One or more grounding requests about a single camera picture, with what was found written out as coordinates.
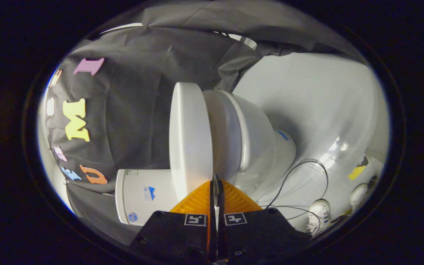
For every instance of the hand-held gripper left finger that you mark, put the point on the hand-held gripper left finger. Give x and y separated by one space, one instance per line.
171 232

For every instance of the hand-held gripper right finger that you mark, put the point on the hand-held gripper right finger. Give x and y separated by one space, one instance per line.
263 232

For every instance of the white toilet lid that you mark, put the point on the white toilet lid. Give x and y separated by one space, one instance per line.
190 140

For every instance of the white toilet tank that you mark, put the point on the white toilet tank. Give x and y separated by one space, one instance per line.
142 206

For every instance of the white toilet bowl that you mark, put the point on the white toilet bowl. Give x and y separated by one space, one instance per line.
260 147

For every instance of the white sneaker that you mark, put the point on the white sneaker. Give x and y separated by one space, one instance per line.
318 217
358 194

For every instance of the yellow floor tape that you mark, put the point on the yellow floor tape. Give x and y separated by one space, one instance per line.
356 173

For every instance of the black backdrop cloth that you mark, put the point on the black backdrop cloth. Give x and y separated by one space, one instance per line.
134 121

